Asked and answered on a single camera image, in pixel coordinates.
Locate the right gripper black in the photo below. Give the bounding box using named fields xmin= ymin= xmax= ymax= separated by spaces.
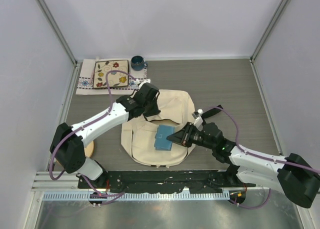
xmin=167 ymin=121 xmax=215 ymax=150

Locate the cream canvas backpack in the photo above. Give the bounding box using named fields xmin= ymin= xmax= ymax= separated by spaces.
xmin=121 ymin=89 xmax=196 ymax=168

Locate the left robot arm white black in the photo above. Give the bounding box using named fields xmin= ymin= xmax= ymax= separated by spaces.
xmin=49 ymin=82 xmax=160 ymax=189

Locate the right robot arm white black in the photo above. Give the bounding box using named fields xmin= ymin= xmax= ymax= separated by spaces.
xmin=167 ymin=122 xmax=320 ymax=209

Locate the dark blue ceramic mug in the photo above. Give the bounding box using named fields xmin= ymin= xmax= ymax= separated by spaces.
xmin=130 ymin=55 xmax=148 ymax=71

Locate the floral square ceramic plate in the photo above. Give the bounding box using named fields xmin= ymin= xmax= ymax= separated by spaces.
xmin=93 ymin=60 xmax=130 ymax=89

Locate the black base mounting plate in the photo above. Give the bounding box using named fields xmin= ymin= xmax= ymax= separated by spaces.
xmin=90 ymin=170 xmax=256 ymax=194

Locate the white patterned placemat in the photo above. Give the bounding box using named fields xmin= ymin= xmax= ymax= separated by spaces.
xmin=76 ymin=58 xmax=147 ymax=95

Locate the round wooden bird coaster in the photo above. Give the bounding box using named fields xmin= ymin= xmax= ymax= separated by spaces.
xmin=56 ymin=140 xmax=96 ymax=167

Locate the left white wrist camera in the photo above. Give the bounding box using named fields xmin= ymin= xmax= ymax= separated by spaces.
xmin=132 ymin=79 xmax=151 ymax=90

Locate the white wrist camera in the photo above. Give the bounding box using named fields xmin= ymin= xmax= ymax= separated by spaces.
xmin=132 ymin=79 xmax=151 ymax=90
xmin=192 ymin=109 xmax=204 ymax=128

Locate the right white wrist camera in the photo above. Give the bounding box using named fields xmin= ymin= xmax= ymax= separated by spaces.
xmin=192 ymin=109 xmax=204 ymax=128

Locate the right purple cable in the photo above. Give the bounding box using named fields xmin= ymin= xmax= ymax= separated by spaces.
xmin=201 ymin=106 xmax=320 ymax=210

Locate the slotted grey cable duct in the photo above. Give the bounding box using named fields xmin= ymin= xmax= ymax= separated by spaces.
xmin=42 ymin=190 xmax=230 ymax=201

